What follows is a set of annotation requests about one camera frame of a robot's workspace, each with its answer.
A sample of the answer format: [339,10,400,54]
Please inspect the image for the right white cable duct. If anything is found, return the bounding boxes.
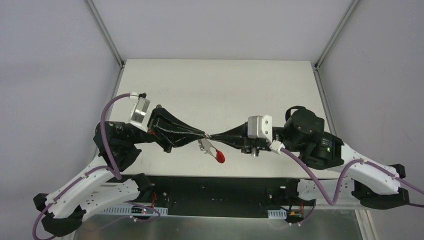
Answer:
[267,209,287,220]

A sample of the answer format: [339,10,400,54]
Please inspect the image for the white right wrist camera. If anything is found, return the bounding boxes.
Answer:
[247,115,284,157]

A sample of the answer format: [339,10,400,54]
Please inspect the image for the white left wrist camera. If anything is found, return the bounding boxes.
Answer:
[129,92,152,132]

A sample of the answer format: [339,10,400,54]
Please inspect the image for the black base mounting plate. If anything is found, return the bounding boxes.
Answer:
[102,174,352,220]

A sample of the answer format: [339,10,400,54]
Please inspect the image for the left white cable duct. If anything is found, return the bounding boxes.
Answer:
[98,204,168,217]

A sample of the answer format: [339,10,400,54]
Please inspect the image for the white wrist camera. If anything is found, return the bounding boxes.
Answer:
[129,92,152,132]
[247,115,284,157]

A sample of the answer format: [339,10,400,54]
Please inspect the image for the white cable duct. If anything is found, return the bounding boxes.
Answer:
[267,209,287,220]
[98,204,168,217]

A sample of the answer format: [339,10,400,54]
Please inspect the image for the metal key holder red handle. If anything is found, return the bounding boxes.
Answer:
[197,138,226,164]

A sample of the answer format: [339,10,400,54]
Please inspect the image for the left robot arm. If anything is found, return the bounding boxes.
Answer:
[33,104,209,238]

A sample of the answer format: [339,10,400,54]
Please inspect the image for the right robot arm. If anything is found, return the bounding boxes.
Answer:
[209,106,410,210]

